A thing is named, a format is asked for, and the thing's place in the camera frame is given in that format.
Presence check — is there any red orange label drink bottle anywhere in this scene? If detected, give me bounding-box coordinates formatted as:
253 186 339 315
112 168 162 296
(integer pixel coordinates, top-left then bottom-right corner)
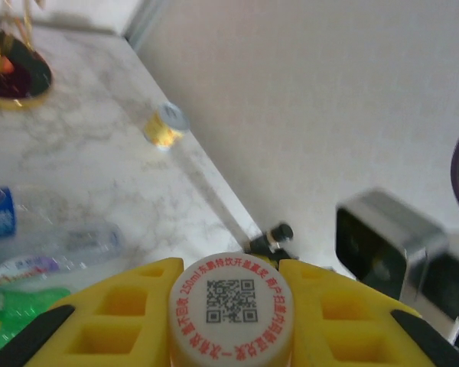
168 252 295 367

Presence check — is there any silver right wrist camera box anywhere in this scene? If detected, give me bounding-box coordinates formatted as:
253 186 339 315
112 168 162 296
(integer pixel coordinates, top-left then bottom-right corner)
335 189 451 303

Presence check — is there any gold wire glass rack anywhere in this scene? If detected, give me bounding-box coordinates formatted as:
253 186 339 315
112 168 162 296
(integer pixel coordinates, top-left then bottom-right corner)
0 0 54 112

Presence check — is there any yellow tin can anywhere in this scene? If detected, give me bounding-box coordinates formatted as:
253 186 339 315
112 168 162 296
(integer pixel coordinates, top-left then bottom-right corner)
143 102 190 152

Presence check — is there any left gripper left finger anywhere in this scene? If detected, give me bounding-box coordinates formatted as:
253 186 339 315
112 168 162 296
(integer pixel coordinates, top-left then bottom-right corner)
0 256 184 367

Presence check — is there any green bottle yellow cap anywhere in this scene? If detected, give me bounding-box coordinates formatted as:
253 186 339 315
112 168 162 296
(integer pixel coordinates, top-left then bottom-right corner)
0 286 73 362

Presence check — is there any aluminium side rail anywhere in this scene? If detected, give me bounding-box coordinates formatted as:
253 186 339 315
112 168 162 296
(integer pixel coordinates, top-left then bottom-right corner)
125 34 265 245

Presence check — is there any black round knob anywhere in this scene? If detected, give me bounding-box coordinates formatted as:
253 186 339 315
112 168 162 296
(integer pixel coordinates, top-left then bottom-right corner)
248 221 295 263

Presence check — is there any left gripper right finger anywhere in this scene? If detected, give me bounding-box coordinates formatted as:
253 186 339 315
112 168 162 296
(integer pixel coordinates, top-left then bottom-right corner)
278 258 459 367

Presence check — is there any clear bottle purple white label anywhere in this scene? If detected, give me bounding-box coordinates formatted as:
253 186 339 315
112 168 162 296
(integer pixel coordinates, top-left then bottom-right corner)
0 221 124 287

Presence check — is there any aluminium frame post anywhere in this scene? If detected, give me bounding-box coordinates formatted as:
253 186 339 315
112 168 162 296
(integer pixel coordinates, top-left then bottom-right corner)
122 0 168 49

